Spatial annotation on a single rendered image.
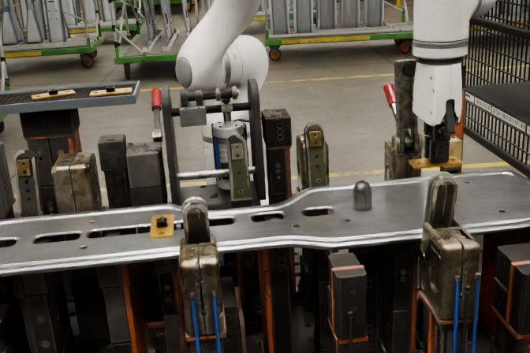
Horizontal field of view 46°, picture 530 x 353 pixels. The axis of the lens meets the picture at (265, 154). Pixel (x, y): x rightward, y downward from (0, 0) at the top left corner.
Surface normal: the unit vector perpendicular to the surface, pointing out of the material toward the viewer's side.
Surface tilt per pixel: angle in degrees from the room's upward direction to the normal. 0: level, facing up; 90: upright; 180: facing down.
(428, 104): 90
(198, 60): 75
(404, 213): 0
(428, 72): 86
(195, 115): 90
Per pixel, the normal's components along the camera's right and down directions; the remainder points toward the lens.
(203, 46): -0.44, 0.02
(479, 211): -0.05, -0.94
